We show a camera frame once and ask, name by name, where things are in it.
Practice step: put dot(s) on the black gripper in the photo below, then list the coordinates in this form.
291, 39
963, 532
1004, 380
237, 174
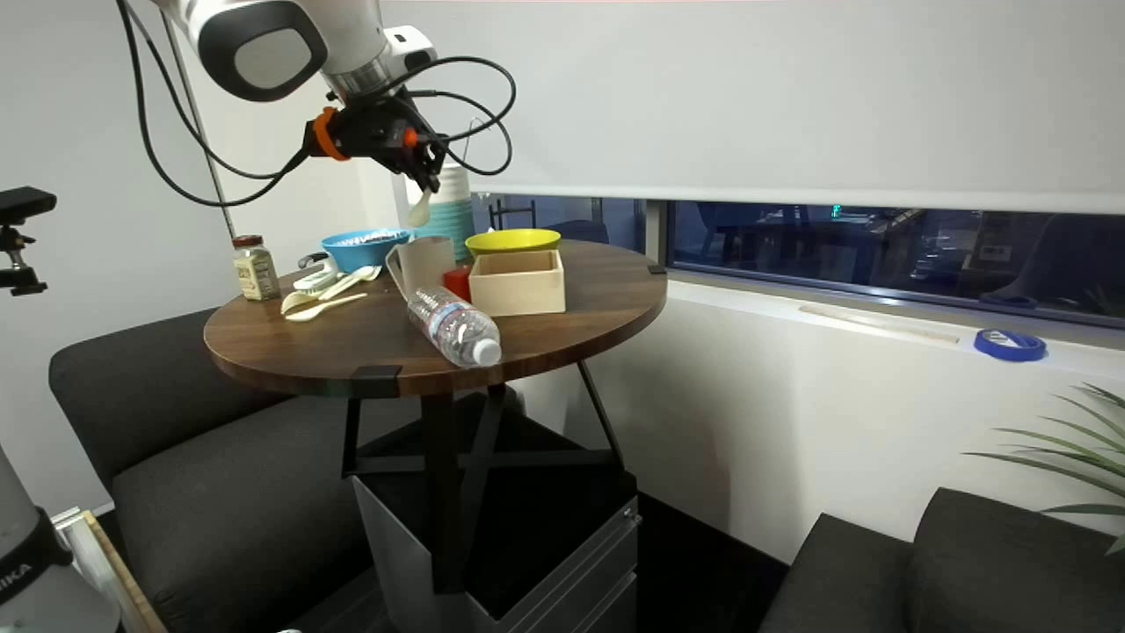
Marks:
388, 132

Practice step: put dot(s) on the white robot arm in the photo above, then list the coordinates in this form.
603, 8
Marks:
261, 51

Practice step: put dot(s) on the wooden spoon right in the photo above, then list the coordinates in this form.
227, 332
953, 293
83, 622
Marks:
313, 296

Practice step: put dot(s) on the white teal cylinder container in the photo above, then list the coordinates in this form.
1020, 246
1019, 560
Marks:
451, 212

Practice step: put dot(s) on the blue bowl with cloth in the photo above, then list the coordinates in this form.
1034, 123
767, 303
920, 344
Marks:
360, 246

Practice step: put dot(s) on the red object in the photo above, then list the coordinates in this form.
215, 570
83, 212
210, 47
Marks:
454, 279

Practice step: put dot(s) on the white dish brush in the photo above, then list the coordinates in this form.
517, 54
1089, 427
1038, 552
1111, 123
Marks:
318, 279

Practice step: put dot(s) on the clear plastic water bottle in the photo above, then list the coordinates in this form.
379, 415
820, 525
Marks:
458, 332

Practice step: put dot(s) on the spice jar red lid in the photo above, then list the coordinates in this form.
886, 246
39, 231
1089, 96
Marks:
255, 268

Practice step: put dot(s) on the dark grey sofa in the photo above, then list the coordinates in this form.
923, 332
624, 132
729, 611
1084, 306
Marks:
227, 499

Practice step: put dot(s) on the grey metal bin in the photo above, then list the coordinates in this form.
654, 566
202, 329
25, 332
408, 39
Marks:
552, 552

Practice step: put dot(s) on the white roller blind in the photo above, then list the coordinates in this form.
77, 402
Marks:
944, 102

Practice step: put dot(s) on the blue tape roll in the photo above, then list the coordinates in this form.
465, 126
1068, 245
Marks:
1006, 344

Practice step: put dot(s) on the dark grey armchair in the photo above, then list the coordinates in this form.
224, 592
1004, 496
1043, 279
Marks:
971, 566

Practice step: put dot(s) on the green plant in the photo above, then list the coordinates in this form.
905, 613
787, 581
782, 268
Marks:
1084, 448

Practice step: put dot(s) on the black camera stand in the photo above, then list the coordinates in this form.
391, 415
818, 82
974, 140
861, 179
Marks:
17, 208

